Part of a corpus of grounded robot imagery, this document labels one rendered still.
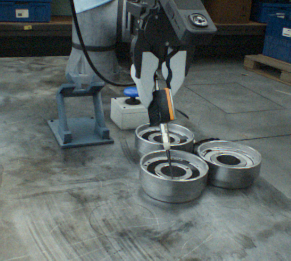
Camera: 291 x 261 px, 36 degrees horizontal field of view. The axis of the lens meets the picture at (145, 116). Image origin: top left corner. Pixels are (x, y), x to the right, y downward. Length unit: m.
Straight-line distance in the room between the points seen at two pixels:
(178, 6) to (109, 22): 0.59
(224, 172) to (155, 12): 0.26
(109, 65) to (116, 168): 0.50
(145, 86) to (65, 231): 0.23
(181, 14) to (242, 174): 0.28
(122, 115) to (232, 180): 0.29
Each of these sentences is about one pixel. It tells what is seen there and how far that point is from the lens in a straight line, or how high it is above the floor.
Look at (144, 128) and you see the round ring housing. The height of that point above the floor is 0.83.
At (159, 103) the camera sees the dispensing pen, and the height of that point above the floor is 0.94.
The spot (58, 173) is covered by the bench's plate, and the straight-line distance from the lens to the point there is 0.74.
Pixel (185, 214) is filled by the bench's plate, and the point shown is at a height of 0.80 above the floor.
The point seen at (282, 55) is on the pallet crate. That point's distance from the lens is 4.89.
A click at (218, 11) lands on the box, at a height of 0.58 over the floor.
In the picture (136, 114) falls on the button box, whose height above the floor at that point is 0.83.
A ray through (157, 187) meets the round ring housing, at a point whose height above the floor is 0.82.
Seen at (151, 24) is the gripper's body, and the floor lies 1.05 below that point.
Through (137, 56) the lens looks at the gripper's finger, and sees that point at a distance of 0.65.
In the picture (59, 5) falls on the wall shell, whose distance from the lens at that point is 4.76.
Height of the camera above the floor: 1.15
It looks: 20 degrees down
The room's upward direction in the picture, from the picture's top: 4 degrees clockwise
